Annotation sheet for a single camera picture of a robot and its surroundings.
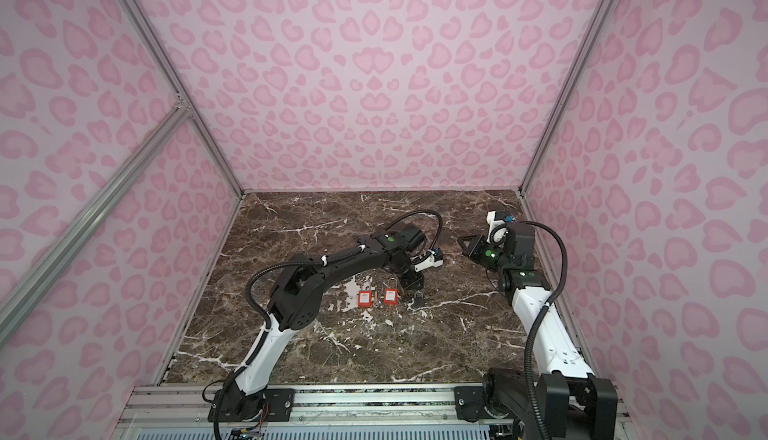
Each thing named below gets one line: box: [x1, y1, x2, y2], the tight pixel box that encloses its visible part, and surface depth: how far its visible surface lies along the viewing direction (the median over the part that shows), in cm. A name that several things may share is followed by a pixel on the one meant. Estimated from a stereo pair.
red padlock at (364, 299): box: [358, 290, 372, 308], surface depth 92 cm
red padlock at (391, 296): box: [384, 288, 399, 305], surface depth 92 cm
